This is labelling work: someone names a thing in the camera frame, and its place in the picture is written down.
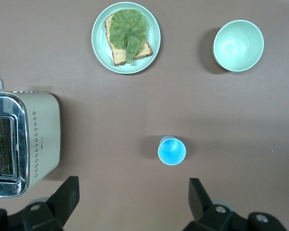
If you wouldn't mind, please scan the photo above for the green lettuce leaf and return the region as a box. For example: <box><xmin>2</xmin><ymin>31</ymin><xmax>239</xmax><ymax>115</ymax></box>
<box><xmin>109</xmin><ymin>9</ymin><xmax>148</xmax><ymax>64</ymax></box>

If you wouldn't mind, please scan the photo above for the pale green plate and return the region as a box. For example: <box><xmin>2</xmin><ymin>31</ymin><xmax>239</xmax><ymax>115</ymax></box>
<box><xmin>91</xmin><ymin>1</ymin><xmax>161</xmax><ymax>75</ymax></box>

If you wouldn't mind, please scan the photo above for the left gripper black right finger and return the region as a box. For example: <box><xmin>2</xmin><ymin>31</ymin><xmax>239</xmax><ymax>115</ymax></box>
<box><xmin>183</xmin><ymin>178</ymin><xmax>288</xmax><ymax>231</ymax></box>

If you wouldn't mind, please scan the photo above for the toast slice under lettuce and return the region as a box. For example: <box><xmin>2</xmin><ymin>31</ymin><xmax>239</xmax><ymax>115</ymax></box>
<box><xmin>104</xmin><ymin>13</ymin><xmax>153</xmax><ymax>66</ymax></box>

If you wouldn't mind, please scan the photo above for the pale green bowl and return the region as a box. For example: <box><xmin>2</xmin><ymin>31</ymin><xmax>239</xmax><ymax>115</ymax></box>
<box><xmin>212</xmin><ymin>19</ymin><xmax>265</xmax><ymax>73</ymax></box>

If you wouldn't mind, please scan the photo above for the plain blue cup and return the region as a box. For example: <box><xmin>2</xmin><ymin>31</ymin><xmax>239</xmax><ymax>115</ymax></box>
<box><xmin>158</xmin><ymin>135</ymin><xmax>187</xmax><ymax>166</ymax></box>

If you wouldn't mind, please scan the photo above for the beige chrome toaster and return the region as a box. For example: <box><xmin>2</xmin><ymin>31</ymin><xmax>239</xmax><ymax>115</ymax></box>
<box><xmin>0</xmin><ymin>78</ymin><xmax>61</xmax><ymax>198</ymax></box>

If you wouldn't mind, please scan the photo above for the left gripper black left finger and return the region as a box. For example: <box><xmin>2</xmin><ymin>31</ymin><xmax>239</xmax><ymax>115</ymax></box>
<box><xmin>0</xmin><ymin>176</ymin><xmax>80</xmax><ymax>231</ymax></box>

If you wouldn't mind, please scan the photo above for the brown table cloth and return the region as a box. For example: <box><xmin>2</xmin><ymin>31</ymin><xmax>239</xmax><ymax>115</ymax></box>
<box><xmin>0</xmin><ymin>0</ymin><xmax>289</xmax><ymax>231</ymax></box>

